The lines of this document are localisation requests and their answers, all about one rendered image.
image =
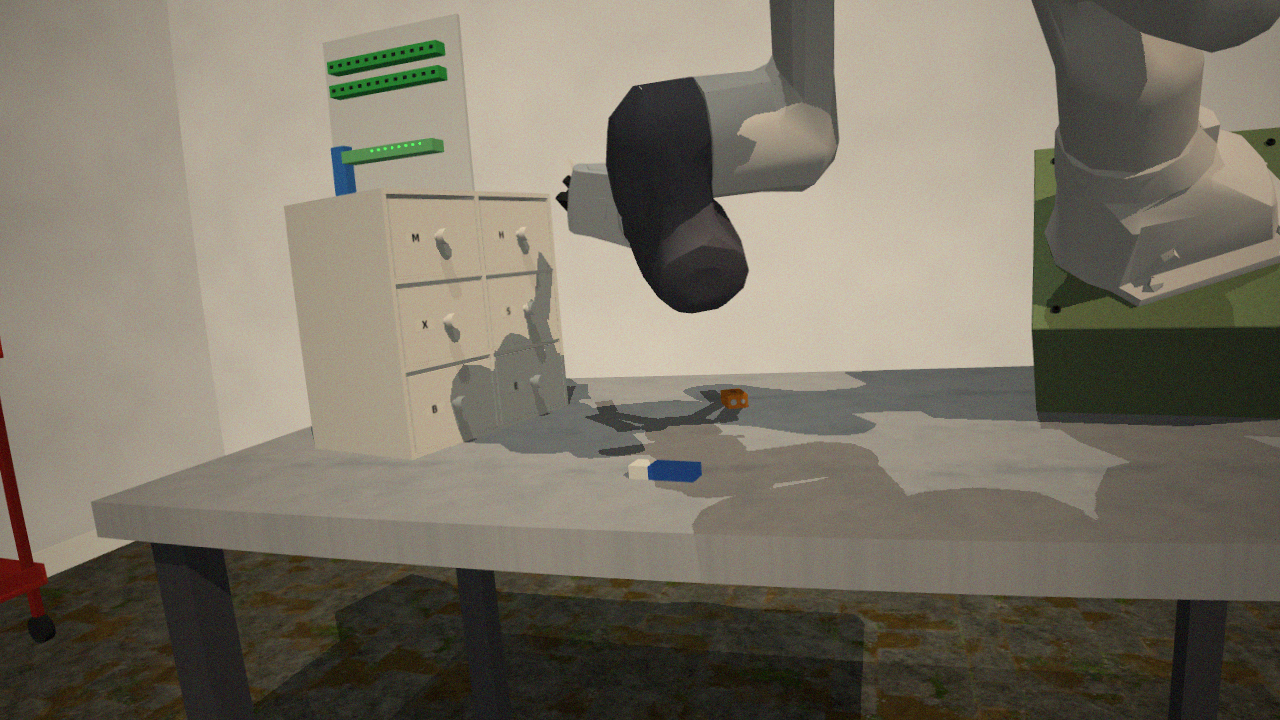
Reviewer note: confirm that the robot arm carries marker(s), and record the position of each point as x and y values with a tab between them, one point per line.
1141	180

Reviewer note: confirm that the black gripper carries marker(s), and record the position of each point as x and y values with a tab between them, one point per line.
563	196

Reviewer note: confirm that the orange rectangular block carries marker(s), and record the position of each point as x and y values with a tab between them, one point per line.
734	398

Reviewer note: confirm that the blue and white eraser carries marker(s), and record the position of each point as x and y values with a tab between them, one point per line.
665	470

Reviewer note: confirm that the cream small chest of drawers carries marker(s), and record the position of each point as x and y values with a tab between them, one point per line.
348	318

